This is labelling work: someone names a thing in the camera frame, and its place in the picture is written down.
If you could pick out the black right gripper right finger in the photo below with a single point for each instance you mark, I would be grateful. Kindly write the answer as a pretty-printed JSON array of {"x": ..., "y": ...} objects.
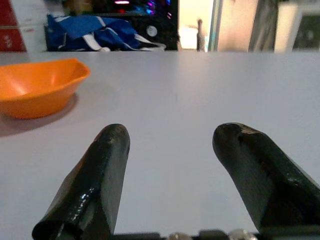
[{"x": 250, "y": 170}]

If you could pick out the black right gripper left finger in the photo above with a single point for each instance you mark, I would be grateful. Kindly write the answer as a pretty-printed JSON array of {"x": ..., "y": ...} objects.
[{"x": 95, "y": 175}]

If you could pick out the orange plastic bowl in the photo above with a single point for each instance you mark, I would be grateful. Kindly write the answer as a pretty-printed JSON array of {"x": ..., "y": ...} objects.
[{"x": 37, "y": 82}]

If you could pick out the white glass-door cabinet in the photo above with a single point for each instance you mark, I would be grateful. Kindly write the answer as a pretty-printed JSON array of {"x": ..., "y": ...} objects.
[{"x": 285, "y": 30}]

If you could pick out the blue and white bag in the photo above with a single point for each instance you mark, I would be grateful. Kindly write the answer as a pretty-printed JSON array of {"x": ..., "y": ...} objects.
[{"x": 82, "y": 30}]

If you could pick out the grey hanging cloth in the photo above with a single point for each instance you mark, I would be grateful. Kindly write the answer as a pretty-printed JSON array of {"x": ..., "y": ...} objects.
[{"x": 262, "y": 25}]

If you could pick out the red box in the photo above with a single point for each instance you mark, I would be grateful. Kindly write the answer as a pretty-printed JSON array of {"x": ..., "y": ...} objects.
[{"x": 10, "y": 37}]

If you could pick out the white box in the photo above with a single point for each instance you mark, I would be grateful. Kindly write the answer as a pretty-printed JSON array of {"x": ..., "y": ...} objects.
[{"x": 32, "y": 25}]

